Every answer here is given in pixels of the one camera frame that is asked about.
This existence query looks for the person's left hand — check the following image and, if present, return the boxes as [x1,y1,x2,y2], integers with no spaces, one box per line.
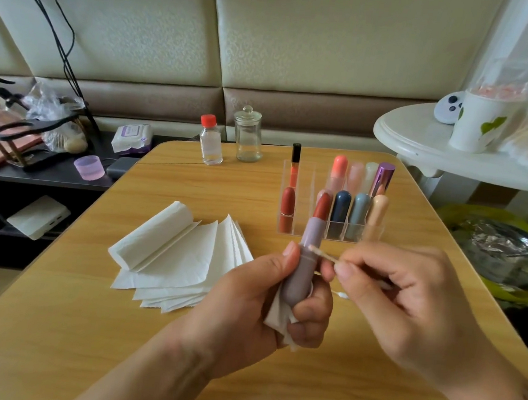
[170,232,339,393]

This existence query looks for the person's right hand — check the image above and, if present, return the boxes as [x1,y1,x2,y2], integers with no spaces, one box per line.
[309,238,528,400]

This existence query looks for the white tissue sheet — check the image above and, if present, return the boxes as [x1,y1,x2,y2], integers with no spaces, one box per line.
[260,290,307,351]

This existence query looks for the stack of white tissues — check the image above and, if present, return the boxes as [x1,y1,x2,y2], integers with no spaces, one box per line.
[103,195,259,321]

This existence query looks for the thin wooden cotton swab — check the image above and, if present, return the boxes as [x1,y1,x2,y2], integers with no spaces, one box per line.
[311,271,353,302]
[305,246,397,290]

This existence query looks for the red lipstick mauve tube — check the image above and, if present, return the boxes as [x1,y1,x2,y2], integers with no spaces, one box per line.
[279,187,336,311]

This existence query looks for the red lipstick pink tube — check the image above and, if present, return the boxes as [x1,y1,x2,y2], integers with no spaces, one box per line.
[276,185,298,235]

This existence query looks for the clear acrylic lipstick organizer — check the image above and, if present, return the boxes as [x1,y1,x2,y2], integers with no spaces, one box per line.
[284,143,398,245]

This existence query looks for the yellow-green bin with bag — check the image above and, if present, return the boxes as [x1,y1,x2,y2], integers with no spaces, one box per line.
[430,202,528,309]

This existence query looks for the white round side table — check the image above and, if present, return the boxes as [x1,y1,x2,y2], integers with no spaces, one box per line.
[369,99,528,196]

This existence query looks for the clear bottle red cap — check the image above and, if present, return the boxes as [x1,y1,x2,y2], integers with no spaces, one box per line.
[196,113,227,167]

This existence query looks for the glass jar with lid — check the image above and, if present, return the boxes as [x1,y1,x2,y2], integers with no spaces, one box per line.
[230,104,267,164]

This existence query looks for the white mug green leaf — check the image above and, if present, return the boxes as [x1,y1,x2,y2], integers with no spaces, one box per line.
[448,82,528,158]

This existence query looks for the white panda figure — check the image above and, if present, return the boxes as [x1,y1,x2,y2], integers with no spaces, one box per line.
[433,89,467,127]

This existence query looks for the wet wipes pack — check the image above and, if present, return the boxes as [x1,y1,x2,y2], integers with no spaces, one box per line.
[110,120,156,158]

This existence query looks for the small purple plastic cup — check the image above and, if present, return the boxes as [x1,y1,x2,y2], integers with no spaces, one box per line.
[72,154,107,183]

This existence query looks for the white power bank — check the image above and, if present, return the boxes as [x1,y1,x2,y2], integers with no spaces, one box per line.
[4,192,74,244]

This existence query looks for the black low shelf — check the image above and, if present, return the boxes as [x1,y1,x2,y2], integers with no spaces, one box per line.
[0,119,201,284]

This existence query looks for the beige padded backrest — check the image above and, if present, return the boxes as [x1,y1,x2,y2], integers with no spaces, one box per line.
[0,0,508,165]

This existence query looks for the crumpled clear plastic bag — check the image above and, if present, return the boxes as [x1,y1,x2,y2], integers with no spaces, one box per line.
[20,77,95,156]

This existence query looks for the black cables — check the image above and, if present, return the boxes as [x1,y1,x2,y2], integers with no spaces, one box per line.
[0,0,108,127]

